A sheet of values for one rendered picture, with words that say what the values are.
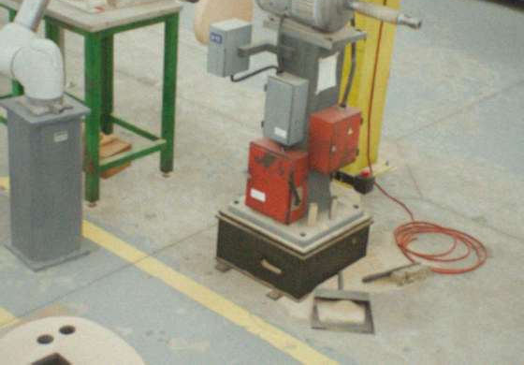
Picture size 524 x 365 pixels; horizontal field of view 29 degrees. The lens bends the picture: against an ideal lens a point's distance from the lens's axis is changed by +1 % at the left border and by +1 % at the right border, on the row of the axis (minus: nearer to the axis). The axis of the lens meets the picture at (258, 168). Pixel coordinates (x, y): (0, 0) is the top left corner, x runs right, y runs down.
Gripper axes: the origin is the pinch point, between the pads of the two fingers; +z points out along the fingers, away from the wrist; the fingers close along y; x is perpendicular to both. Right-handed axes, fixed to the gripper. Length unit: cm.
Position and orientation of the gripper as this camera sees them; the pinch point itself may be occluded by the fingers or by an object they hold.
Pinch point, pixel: (222, 5)
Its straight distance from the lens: 451.3
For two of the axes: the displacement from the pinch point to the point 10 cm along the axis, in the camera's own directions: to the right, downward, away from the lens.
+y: -6.4, 1.3, -7.6
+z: 7.5, 3.5, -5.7
